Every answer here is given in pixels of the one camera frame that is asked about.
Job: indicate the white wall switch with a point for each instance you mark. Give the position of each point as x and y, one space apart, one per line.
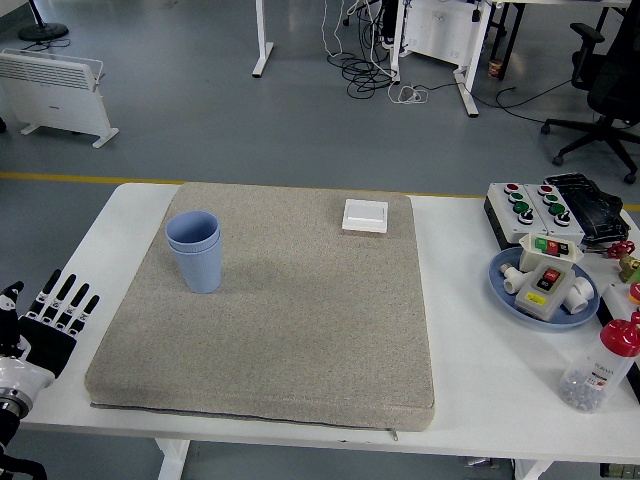
365 216

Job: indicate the grey four-button control box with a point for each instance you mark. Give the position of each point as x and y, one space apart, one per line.
570 232
505 215

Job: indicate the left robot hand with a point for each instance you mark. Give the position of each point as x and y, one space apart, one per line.
47 340

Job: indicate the clear bottle red cap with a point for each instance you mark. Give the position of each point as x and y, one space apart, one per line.
600 370

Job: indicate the white pipe fitting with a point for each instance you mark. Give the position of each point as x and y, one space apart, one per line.
512 285
580 295

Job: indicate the person's shoe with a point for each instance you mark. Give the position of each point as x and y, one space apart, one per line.
387 42

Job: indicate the cream two-button switch box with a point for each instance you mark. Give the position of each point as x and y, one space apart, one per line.
532 300

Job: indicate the black plastic tray stack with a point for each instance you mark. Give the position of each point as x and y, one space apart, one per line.
595 205

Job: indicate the emergency stop button box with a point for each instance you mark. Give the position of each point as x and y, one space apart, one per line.
636 292

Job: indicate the grey-brown mat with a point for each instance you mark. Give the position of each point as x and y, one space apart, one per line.
310 310

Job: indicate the white desk leg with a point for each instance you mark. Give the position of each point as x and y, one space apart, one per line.
262 50
466 90

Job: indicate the light blue ribbed cup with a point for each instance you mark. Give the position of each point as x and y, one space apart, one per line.
200 272

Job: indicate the black fan stand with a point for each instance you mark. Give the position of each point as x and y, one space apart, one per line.
42 31

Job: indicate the blue plate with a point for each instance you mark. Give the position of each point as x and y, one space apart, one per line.
545 324

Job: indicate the black office chair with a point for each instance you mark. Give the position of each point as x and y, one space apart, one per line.
612 85

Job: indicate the darker blue ribbed cup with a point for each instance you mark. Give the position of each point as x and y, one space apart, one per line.
192 230

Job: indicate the white table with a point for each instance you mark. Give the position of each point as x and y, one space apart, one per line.
475 380

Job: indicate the cream three-button switch box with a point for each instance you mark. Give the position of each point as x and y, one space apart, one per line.
530 257

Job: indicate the red drink can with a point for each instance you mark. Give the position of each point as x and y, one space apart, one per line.
495 68

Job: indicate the black-legged desk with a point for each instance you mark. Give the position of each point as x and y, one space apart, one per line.
515 20

